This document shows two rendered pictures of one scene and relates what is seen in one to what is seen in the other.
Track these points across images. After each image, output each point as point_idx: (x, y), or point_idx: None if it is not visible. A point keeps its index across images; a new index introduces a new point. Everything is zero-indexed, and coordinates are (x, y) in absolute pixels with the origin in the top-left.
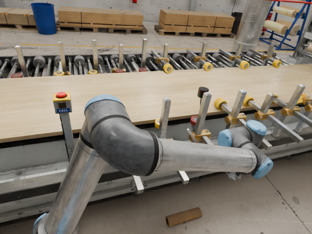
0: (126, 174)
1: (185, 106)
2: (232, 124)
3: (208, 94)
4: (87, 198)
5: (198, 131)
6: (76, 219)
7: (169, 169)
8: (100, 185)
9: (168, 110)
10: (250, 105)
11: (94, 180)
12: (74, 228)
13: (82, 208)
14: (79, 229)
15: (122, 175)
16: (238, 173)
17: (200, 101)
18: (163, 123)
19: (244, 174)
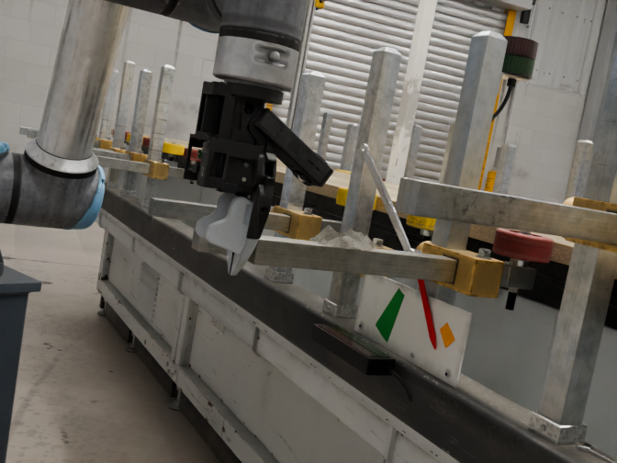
0: (261, 306)
1: None
2: (574, 239)
3: (479, 34)
4: (64, 54)
5: (441, 222)
6: (51, 106)
7: None
8: (243, 338)
9: (375, 85)
10: None
11: (72, 6)
12: (50, 139)
13: (59, 79)
14: (58, 169)
15: (256, 301)
16: (188, 163)
17: (502, 102)
18: (360, 137)
19: (196, 183)
